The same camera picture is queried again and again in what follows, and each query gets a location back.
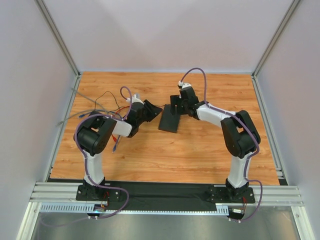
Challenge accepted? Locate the aluminium frame post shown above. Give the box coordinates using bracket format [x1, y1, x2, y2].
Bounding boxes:
[251, 0, 304, 77]
[34, 0, 82, 76]

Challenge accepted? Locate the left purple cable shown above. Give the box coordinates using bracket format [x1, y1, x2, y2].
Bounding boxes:
[74, 86, 131, 220]

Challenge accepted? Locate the left aluminium frame post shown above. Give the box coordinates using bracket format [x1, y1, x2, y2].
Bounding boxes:
[34, 0, 82, 76]

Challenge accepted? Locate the front aluminium rail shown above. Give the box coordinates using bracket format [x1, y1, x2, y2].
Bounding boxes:
[30, 182, 304, 207]

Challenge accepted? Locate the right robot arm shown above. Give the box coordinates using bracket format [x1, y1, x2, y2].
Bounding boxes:
[170, 83, 261, 198]

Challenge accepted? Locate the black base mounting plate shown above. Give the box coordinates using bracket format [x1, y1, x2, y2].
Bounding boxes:
[76, 180, 255, 211]

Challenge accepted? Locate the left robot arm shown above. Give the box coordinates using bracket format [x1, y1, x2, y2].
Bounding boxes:
[73, 100, 163, 201]

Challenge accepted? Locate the slotted cable duct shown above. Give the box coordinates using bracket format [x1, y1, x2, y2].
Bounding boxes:
[39, 202, 245, 216]

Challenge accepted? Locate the right aluminium frame post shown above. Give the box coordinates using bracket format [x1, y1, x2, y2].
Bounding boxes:
[251, 0, 304, 77]

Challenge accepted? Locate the blue ethernet cable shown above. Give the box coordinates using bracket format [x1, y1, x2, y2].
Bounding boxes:
[77, 111, 122, 153]

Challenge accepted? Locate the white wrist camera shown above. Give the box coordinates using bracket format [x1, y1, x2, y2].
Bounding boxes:
[126, 93, 143, 104]
[177, 81, 192, 91]

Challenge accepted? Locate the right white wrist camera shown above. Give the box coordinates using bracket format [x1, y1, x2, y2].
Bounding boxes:
[177, 81, 192, 91]

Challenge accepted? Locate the black network switch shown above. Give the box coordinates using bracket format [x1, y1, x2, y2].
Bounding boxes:
[158, 104, 181, 134]

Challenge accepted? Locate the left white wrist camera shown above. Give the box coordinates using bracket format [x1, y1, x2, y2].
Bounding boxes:
[126, 93, 143, 104]

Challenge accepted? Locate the red ethernet cable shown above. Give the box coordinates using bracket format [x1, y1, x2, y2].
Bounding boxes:
[109, 106, 133, 142]

